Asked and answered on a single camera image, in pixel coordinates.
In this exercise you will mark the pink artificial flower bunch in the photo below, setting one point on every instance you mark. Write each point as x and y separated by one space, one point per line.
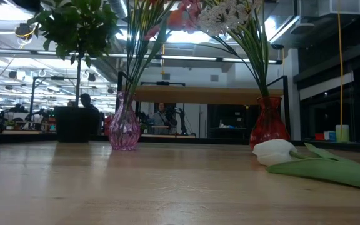
194 12

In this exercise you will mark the pink glass vase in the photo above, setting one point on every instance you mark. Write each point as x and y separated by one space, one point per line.
124 131

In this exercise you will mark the white ceiling unit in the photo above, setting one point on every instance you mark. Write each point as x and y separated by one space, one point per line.
348 7

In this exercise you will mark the pale green cylinder container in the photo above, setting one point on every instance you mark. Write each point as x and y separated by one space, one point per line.
342 133

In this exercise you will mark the small white box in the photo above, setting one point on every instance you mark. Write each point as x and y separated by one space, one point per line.
326 136

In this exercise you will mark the white artificial flower bunch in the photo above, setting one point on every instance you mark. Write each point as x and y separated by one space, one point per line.
219 18

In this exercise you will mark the black background robot arm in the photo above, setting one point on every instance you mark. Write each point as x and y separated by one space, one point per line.
172 115
144 118

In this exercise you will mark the orange artificial tulip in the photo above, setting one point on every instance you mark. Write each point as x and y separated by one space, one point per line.
176 20

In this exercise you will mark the green potted plant black pot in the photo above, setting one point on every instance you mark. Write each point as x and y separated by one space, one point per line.
73 125

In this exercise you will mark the white artificial tulip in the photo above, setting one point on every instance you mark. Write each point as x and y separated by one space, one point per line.
273 153

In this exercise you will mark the wooden shelf black metal legs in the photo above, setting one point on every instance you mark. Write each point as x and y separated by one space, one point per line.
198 94

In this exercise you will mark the long ceiling light strip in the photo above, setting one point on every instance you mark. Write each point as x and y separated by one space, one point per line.
198 58

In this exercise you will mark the small blue box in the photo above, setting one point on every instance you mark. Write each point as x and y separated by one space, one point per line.
332 136

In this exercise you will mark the red glass vase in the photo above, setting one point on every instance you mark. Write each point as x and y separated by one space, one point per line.
269 125

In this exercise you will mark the person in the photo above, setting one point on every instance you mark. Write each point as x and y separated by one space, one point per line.
71 103
161 120
86 100

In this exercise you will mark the red artificial flower bunch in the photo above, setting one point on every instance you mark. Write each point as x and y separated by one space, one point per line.
135 62

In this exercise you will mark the small red box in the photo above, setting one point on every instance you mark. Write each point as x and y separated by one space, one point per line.
319 137

